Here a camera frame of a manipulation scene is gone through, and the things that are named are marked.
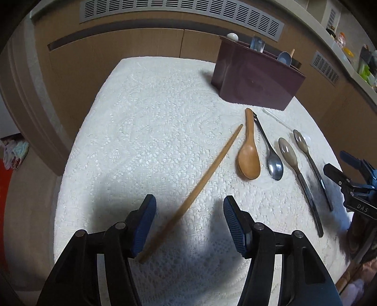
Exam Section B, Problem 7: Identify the red box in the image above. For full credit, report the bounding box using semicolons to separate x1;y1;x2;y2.
0;165;14;206

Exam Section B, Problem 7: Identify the pile of clothes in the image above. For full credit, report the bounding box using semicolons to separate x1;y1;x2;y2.
0;138;30;171

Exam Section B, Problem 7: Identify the white lace tablecloth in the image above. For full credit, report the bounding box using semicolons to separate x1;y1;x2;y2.
53;57;354;306

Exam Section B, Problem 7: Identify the person's leg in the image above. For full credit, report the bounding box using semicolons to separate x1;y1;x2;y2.
344;256;377;306

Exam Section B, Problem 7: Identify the short grey vent grille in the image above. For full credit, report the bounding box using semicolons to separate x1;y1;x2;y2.
312;51;340;86

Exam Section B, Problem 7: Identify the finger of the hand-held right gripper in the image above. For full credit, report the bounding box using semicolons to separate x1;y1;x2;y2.
323;163;352;189
340;151;377;181

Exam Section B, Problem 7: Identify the wooden spoon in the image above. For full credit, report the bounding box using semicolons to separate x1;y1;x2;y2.
238;108;261;180

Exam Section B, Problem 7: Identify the long grey vent grille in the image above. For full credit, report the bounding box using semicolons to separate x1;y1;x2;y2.
79;0;286;41

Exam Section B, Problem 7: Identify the green plastic dishware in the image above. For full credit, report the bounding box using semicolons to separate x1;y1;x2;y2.
357;63;372;81

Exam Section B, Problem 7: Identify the black dish rack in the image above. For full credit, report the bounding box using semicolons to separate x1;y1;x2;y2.
359;44;377;67

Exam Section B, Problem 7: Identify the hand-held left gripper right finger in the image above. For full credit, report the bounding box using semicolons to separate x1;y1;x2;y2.
223;195;344;306

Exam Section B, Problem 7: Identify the maroon plastic utensil holder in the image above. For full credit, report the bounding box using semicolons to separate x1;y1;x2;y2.
211;37;307;112

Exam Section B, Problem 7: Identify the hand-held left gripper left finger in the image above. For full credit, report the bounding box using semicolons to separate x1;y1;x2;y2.
36;195;157;306

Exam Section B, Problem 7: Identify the dark metal spoon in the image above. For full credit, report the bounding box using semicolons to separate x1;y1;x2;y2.
253;113;284;181

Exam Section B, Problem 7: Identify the translucent white spoon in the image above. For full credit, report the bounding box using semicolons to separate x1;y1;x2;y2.
262;108;312;145

